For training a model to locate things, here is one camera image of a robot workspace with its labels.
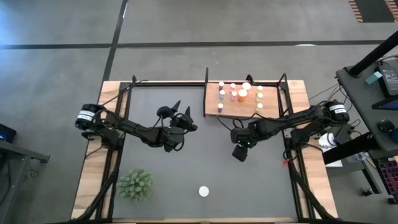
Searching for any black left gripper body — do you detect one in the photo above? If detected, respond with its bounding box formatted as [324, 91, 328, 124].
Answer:
[156, 105, 198, 134]

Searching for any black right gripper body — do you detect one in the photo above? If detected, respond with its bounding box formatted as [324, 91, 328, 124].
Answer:
[229, 126, 259, 149]

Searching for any wooden shelf board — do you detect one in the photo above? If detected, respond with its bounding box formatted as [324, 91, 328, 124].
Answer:
[205, 82, 280, 119]

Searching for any green artificial potted plant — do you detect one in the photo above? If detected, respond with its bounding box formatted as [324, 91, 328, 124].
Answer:
[118, 169, 154, 203]

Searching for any white paper sheet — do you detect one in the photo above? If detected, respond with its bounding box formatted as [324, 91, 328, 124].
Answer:
[318, 133, 343, 168]

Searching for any black desk crossbeam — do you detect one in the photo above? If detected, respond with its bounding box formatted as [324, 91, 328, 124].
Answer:
[322, 133, 379, 166]

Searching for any clear plastic water bottle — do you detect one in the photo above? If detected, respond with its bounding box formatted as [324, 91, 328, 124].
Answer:
[346, 151, 369, 164]

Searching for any dark grey side desk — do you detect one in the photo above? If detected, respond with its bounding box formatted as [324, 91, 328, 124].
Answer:
[335, 52, 398, 160]

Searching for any small teal box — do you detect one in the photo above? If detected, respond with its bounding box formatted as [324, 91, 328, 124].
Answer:
[364, 71, 383, 86]

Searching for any black computer mouse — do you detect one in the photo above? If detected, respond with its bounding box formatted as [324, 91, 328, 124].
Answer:
[377, 119, 396, 133]

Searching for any backlit keyboard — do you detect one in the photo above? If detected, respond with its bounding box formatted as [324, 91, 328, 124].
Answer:
[376, 157, 398, 196]

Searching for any black tablet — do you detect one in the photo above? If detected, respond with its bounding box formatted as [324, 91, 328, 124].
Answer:
[371, 96, 398, 111]

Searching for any black slanted pole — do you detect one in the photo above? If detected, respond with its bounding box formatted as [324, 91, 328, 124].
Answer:
[347, 30, 398, 77]

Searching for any black labelled box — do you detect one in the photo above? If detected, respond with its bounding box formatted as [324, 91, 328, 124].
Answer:
[377, 60, 398, 98]

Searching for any grey desk with black legs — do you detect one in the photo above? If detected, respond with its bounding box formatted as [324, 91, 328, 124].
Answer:
[0, 139, 50, 224]

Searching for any black device with blue light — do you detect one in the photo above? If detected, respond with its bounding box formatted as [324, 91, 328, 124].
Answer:
[0, 123, 17, 144]

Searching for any orange striped floor mat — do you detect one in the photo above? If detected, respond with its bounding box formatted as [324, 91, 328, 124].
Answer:
[348, 0, 398, 24]

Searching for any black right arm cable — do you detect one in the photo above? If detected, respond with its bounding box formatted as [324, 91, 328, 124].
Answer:
[216, 113, 280, 131]

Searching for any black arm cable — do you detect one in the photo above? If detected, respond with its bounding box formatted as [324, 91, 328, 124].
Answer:
[149, 107, 195, 152]
[216, 113, 280, 131]

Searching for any black metal rig frame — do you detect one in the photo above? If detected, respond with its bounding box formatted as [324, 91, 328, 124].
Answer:
[70, 70, 340, 224]

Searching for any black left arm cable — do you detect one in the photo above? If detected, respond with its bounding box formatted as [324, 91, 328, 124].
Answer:
[149, 107, 195, 152]

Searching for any black shelf end frame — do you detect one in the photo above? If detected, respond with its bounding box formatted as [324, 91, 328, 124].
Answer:
[204, 67, 209, 118]
[277, 83, 284, 118]

